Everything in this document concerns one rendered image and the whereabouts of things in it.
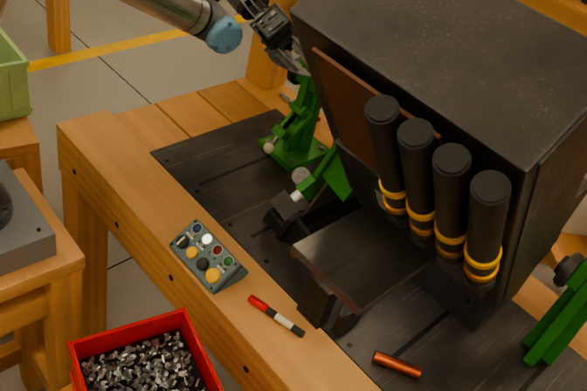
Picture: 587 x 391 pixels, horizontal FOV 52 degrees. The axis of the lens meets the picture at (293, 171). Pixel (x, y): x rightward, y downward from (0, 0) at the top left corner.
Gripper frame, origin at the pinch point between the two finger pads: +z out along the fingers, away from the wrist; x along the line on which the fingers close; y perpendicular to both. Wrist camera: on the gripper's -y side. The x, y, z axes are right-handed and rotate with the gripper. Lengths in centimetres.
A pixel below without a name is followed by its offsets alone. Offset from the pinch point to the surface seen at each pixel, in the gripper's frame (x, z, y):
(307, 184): -14.5, 19.2, 2.3
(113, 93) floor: -78, -127, -153
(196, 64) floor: -39, -134, -195
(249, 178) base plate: -26.9, 2.3, -21.0
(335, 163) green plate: -7.5, 20.3, 5.7
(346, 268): -16.8, 38.4, 17.0
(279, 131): -13.9, -2.6, -22.3
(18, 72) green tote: -57, -56, -9
